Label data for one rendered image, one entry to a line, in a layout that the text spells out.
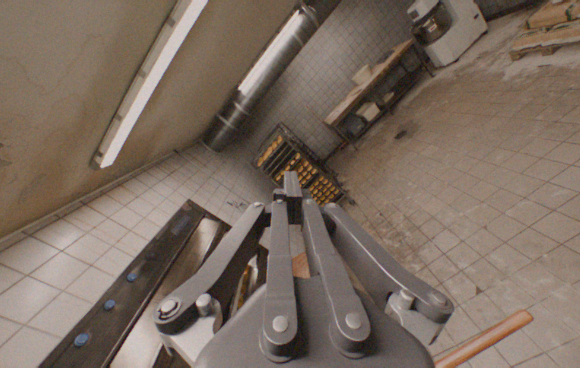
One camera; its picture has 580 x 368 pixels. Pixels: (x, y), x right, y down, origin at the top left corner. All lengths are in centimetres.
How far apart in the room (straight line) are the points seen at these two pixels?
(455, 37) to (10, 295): 589
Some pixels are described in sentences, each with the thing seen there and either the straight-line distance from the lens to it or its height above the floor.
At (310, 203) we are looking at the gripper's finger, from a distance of 16.
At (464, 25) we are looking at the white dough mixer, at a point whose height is 44.
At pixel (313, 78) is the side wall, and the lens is 520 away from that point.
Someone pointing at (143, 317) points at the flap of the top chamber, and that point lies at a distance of 148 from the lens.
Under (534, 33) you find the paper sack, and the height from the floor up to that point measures 29.
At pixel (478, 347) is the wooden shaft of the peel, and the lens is 86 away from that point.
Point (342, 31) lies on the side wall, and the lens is 549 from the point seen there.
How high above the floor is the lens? 202
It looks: 18 degrees down
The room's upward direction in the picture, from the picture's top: 51 degrees counter-clockwise
